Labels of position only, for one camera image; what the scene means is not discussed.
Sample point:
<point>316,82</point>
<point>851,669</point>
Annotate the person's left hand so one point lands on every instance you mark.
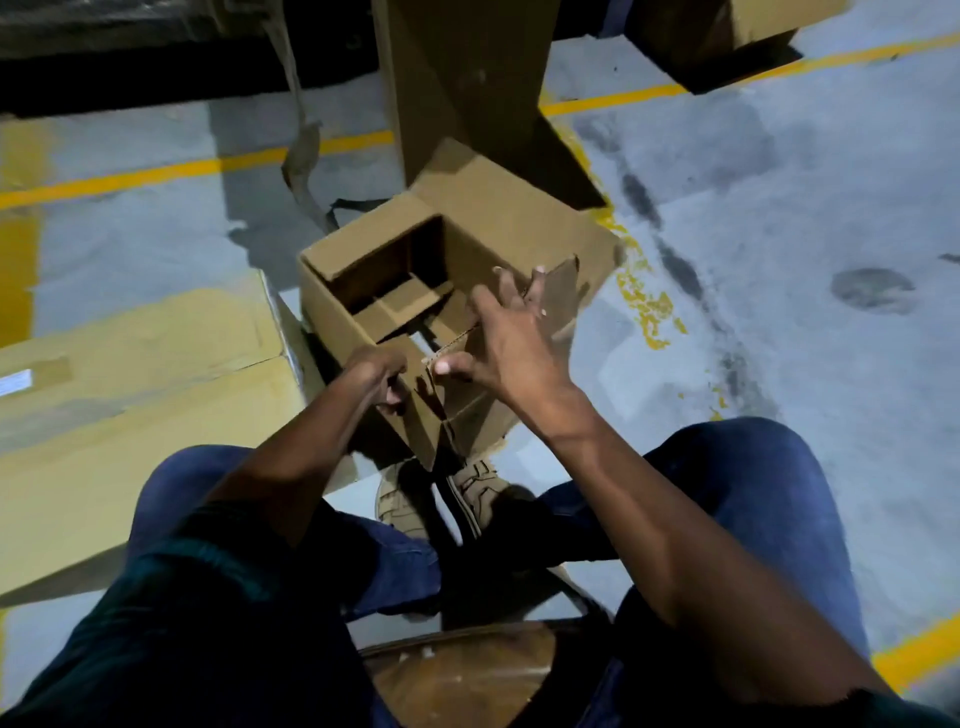
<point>379,371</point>

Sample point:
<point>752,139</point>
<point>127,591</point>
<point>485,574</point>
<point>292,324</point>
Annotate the person's right hand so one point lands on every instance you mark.
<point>517,360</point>

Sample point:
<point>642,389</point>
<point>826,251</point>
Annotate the small carton with blue tape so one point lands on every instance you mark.
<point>525,217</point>

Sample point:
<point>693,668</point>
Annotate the brown cardboard box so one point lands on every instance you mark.
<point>772,15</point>

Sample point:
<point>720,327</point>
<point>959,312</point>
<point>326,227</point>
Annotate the person's right forearm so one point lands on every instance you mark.
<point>697,562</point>

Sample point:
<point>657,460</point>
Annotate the person's left forearm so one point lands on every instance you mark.
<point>300,457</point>

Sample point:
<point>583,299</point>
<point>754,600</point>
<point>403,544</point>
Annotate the person's right woven shoe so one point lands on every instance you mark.
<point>480,487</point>

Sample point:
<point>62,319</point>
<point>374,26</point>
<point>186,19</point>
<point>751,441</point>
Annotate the person's woven shoe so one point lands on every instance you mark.
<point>480,487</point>
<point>397,506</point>

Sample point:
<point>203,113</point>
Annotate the person's left woven shoe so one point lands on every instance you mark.
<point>397,506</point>

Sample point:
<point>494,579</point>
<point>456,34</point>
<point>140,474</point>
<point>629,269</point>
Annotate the person's blue jeans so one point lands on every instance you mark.
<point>750,480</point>

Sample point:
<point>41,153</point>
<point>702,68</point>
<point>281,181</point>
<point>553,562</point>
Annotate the upright brown cardboard sheet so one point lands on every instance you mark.
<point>450,75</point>

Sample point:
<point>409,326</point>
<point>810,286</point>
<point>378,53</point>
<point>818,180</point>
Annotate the hanging brown tape strip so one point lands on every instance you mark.
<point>300,157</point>

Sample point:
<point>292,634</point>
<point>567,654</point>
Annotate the large yellowish taped carton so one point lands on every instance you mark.
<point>150,450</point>

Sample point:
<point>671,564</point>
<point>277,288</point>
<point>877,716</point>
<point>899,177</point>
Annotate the small bluish block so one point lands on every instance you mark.
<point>615,15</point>

